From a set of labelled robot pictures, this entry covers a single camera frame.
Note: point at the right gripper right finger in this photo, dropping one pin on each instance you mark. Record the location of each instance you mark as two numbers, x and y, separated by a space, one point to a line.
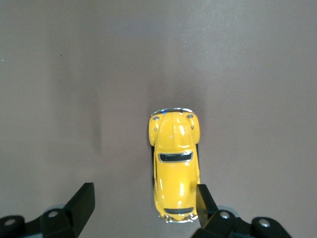
210 223

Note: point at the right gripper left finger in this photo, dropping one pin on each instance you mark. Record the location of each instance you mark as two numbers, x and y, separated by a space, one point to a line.
74 213

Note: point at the yellow beetle toy car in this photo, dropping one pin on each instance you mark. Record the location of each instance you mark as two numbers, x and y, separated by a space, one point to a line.
174 173

